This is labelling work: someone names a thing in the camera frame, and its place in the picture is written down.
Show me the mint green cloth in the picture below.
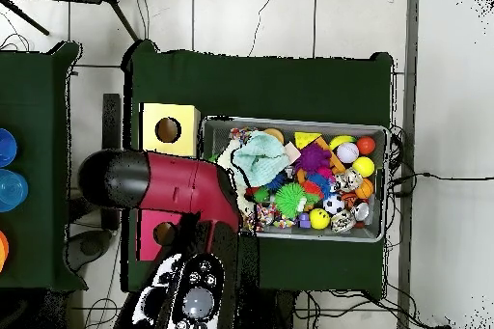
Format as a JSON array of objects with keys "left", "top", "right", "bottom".
[{"left": 232, "top": 132, "right": 291, "bottom": 188}]

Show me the clear mesh bin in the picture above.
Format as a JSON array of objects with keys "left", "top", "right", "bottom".
[{"left": 198, "top": 118, "right": 390, "bottom": 243}]

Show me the wooden three-hole sorting box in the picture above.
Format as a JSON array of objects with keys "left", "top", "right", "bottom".
[{"left": 137, "top": 102, "right": 202, "bottom": 262}]

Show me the orange round disc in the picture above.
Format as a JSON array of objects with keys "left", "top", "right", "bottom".
[{"left": 263, "top": 127, "right": 286, "bottom": 144}]

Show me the wooden cube block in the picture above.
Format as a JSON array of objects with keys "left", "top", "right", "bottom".
[{"left": 284, "top": 142, "right": 302, "bottom": 165}]

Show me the green spiky ball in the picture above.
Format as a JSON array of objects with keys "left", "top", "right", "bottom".
[{"left": 275, "top": 183, "right": 309, "bottom": 220}]

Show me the purple spiky ball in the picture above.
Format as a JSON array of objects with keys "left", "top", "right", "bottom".
[{"left": 294, "top": 142, "right": 334, "bottom": 177}]

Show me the dark green table cloth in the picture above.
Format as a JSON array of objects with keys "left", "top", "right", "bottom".
[{"left": 122, "top": 39, "right": 395, "bottom": 295}]

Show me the yellow smiley face ball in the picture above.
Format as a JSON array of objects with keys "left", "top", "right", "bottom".
[{"left": 309, "top": 208, "right": 332, "bottom": 232}]

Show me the crushed silver can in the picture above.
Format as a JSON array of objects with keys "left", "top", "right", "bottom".
[{"left": 337, "top": 168, "right": 364, "bottom": 192}]

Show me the red ball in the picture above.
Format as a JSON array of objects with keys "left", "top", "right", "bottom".
[{"left": 355, "top": 134, "right": 377, "bottom": 153}]

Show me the dark green side-table cloth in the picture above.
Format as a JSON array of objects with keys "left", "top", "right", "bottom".
[{"left": 0, "top": 41, "right": 88, "bottom": 293}]

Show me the light blue plastic cup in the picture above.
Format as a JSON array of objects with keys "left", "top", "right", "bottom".
[{"left": 0, "top": 169, "right": 30, "bottom": 214}]

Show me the dark blue plastic cup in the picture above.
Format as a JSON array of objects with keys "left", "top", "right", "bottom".
[{"left": 0, "top": 127, "right": 18, "bottom": 169}]

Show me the orange plastic cup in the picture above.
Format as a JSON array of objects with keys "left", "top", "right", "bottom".
[{"left": 0, "top": 230, "right": 10, "bottom": 272}]

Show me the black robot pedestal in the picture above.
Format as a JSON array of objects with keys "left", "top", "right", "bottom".
[{"left": 240, "top": 288, "right": 312, "bottom": 329}]

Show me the black floor cable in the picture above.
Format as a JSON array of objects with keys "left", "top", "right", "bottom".
[{"left": 389, "top": 168, "right": 494, "bottom": 190}]

